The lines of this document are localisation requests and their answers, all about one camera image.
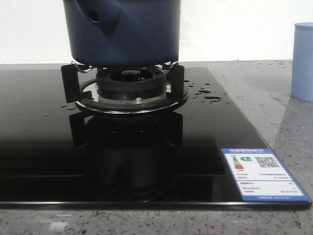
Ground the light blue ribbed cup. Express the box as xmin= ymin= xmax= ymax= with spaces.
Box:
xmin=291 ymin=22 xmax=313 ymax=102

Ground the black right pan support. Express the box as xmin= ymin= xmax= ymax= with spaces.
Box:
xmin=61 ymin=62 xmax=188 ymax=115

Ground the black glass gas cooktop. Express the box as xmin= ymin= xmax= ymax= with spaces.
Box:
xmin=0 ymin=68 xmax=312 ymax=210

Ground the right gas burner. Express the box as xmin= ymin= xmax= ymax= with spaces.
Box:
xmin=96 ymin=67 xmax=167 ymax=100

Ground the blue saucepan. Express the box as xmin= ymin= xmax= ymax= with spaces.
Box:
xmin=63 ymin=0 xmax=180 ymax=67

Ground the blue white energy label sticker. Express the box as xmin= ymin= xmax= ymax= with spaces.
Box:
xmin=222 ymin=148 xmax=310 ymax=202

